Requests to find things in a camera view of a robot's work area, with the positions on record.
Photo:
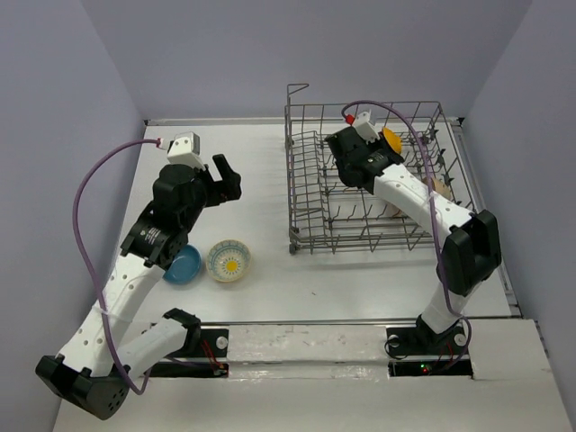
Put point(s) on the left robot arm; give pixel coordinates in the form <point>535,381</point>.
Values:
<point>94,370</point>

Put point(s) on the white bowl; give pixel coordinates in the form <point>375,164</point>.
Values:
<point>393,211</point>

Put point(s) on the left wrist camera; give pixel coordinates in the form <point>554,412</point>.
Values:
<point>183,149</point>

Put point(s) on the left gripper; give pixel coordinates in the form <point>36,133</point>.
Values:
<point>228,188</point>

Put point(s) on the patterned sunflower bowl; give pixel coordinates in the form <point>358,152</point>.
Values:
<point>228,261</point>

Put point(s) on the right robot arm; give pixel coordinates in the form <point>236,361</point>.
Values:
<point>467,243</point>

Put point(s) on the metal rail bar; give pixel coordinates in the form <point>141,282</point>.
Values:
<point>395,322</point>

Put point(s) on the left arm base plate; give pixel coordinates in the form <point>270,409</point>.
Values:
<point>203,358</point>

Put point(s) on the grey wire dish rack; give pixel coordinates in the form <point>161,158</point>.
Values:
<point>327,216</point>

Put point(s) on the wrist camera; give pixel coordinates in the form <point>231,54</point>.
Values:
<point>363,126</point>
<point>183,149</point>

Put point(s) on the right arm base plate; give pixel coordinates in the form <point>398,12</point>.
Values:
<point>412,358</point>

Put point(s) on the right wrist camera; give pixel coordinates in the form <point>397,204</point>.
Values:
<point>363,126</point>

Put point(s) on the blue bowl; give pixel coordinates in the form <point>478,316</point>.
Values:
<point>185,267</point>

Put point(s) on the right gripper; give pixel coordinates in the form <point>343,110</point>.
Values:
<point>382,144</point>

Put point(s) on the beige bowl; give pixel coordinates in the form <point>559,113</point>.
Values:
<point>439,187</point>

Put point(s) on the yellow bowl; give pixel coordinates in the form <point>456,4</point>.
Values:
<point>393,140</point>

